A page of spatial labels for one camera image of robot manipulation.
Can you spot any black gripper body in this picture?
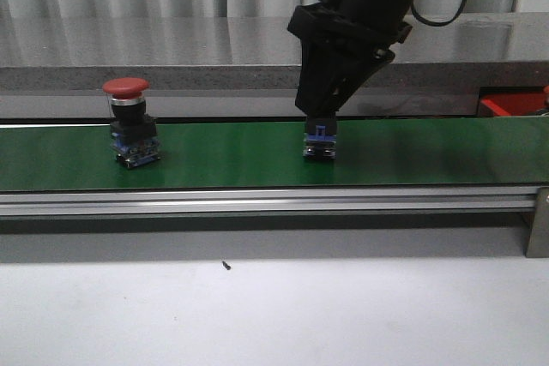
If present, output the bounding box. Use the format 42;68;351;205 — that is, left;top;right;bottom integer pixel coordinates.
288;0;411;53

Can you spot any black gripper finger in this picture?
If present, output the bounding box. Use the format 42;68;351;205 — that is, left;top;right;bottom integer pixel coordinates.
295;40;361;117
329;48;395;112

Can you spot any yellow mushroom button top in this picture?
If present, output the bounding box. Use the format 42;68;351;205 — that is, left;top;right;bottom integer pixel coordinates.
303;114;337;160

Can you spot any black button base top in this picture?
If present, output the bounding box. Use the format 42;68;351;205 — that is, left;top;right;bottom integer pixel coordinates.
102;77;160;169

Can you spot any grey stone slab right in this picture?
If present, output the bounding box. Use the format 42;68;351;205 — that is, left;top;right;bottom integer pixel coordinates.
365;12;548;88

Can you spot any grey stone slab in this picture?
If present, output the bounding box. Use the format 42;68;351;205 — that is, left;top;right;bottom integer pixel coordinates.
365;12;548;88
1;18;301;91

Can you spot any red plastic tray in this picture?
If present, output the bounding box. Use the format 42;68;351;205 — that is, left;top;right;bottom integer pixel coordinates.
477;92;548;117

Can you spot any green conveyor belt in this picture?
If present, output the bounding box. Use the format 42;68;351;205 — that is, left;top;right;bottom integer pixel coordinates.
1;117;548;191

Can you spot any grey stone slab left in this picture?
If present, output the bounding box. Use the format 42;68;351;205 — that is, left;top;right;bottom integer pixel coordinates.
1;18;301;91

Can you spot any aluminium conveyor frame rail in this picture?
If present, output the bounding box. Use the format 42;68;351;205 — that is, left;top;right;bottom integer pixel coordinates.
1;186;540;218

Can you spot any steel conveyor support bracket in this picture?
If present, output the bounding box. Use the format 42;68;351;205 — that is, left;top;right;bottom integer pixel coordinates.
526;187;549;258

